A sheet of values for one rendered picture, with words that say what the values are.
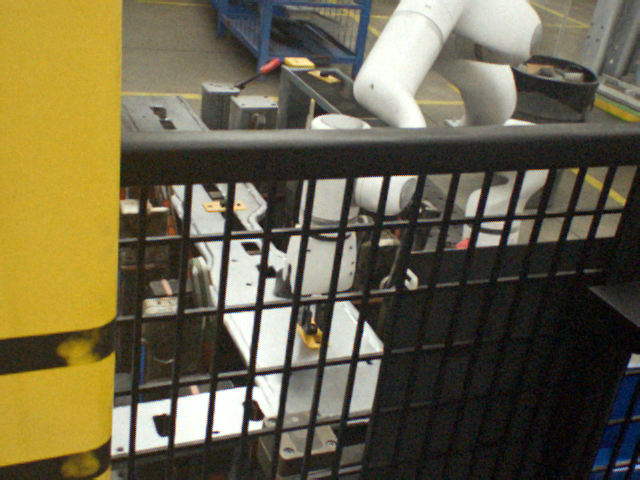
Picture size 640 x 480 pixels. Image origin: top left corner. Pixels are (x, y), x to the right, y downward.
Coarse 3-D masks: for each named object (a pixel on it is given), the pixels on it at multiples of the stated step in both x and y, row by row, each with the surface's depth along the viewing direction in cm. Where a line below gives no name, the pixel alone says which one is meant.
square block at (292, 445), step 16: (272, 416) 102; (288, 416) 102; (304, 416) 103; (320, 416) 103; (288, 432) 99; (304, 432) 100; (320, 432) 100; (272, 448) 99; (288, 448) 97; (304, 448) 97; (320, 448) 98; (288, 464) 96; (320, 464) 98
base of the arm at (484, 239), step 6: (468, 228) 184; (462, 234) 187; (468, 234) 184; (480, 234) 182; (486, 234) 181; (510, 234) 181; (516, 234) 183; (480, 240) 182; (486, 240) 182; (492, 240) 181; (498, 240) 181; (510, 240) 183; (516, 240) 184; (480, 246) 183
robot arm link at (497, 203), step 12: (516, 120) 175; (528, 180) 171; (540, 180) 171; (480, 192) 183; (492, 192) 180; (504, 192) 176; (528, 192) 174; (468, 204) 184; (492, 204) 178; (504, 204) 176; (468, 216) 183; (480, 228) 181; (492, 228) 180; (516, 228) 182
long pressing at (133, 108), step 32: (128, 96) 220; (160, 96) 224; (128, 128) 202; (160, 128) 202; (192, 128) 205; (224, 192) 174; (256, 192) 175; (192, 224) 159; (256, 224) 161; (256, 256) 150; (256, 288) 140; (224, 320) 131; (288, 320) 133; (352, 320) 135; (256, 384) 118
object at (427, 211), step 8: (408, 208) 125; (424, 208) 125; (432, 208) 126; (400, 216) 126; (408, 216) 125; (424, 216) 125; (432, 216) 126; (416, 232) 127; (424, 232) 127; (416, 240) 127; (424, 240) 128; (400, 248) 130; (416, 248) 128; (424, 248) 128; (400, 256) 131; (392, 272) 132; (392, 280) 133
